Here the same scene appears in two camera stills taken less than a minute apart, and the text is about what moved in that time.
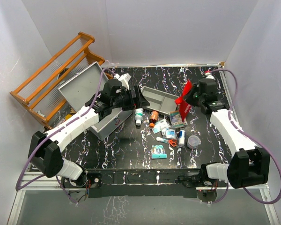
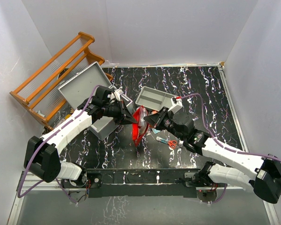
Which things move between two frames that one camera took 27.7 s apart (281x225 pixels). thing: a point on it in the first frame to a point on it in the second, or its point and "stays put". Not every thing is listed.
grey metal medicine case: [81, 90] stays put
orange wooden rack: [39, 92] stays put
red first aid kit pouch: [184, 107] to [139, 129]
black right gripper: [195, 87] to [157, 119]
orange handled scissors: [173, 142] stays put
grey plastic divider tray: [160, 101] stays put
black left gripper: [138, 101] to [125, 117]
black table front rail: [157, 183] stays put
